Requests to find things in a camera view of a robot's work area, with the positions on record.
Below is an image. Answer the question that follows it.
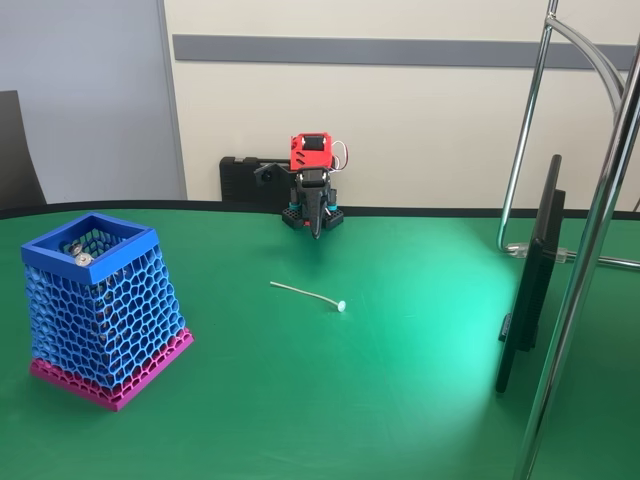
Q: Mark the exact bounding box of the black monitor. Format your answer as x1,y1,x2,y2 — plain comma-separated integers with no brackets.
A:
494,154,567,396

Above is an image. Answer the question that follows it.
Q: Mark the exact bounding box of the green table cloth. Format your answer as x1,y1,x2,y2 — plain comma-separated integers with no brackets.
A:
0,199,640,480

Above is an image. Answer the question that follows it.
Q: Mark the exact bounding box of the white thin stick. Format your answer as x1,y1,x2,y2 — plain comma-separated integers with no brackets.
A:
269,280,348,315

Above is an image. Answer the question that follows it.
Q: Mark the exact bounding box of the chrome tube stand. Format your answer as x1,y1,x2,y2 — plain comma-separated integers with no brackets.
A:
496,0,640,480

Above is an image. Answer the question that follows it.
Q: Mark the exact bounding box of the dark chair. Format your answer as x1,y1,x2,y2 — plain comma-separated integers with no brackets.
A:
0,89,48,212

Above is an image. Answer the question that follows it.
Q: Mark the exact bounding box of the blue and pink lattice basket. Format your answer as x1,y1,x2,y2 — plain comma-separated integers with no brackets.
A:
20,212,195,413

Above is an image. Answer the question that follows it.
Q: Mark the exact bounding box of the black plastic tool case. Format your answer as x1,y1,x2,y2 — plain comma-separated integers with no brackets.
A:
219,155,294,204

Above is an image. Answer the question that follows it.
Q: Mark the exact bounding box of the grey wall rail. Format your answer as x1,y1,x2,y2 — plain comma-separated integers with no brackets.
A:
172,33,639,71

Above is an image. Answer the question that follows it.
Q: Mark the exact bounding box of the clear plastic clip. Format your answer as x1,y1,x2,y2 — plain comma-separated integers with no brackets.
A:
506,241,572,264

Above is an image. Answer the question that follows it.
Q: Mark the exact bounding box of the black gripper camera mount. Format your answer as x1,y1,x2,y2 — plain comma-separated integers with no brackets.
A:
253,160,292,189

